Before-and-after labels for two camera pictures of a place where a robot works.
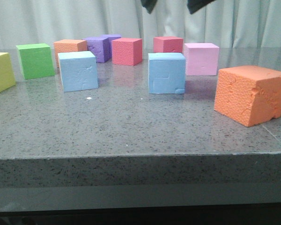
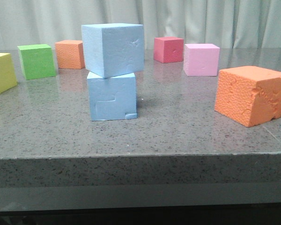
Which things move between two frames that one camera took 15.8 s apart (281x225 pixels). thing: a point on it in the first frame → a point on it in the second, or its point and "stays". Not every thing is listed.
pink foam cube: (202, 59) stays
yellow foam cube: (2, 78) stays
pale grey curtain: (228, 23) stays
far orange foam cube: (69, 45) stays
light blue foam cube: (166, 73) → (112, 98)
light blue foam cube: (78, 71) → (113, 49)
